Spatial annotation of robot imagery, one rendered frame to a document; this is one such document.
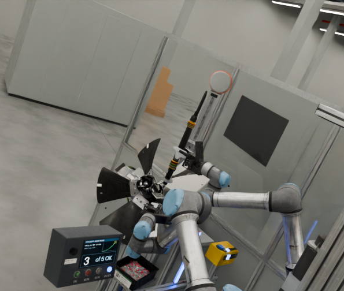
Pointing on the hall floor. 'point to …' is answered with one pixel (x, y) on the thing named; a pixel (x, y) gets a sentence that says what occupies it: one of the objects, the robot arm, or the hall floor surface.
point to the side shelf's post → (169, 264)
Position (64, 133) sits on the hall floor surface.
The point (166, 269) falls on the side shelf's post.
